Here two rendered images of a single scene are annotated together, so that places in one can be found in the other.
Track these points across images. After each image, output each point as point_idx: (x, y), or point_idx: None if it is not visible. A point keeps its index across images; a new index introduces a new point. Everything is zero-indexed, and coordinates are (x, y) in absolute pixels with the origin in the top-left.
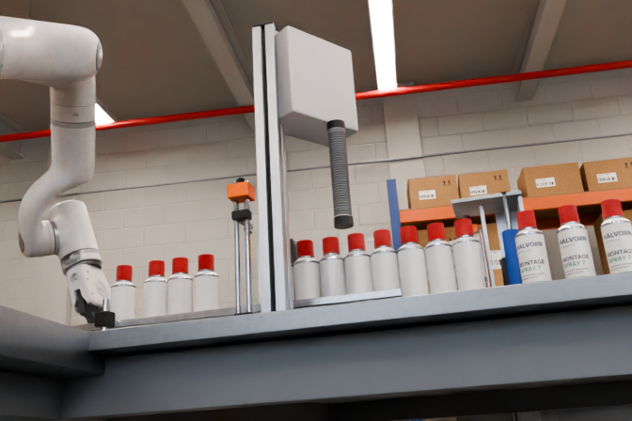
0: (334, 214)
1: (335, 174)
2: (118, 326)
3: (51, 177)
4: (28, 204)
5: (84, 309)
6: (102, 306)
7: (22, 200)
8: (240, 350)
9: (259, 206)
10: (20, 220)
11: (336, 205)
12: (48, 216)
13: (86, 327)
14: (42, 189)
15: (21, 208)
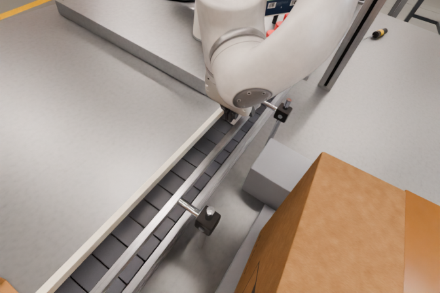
0: None
1: None
2: (260, 104)
3: None
4: (330, 53)
5: (255, 111)
6: (288, 106)
7: (312, 42)
8: None
9: (382, 6)
10: (295, 78)
11: None
12: (234, 17)
13: (246, 120)
14: (351, 17)
15: (312, 60)
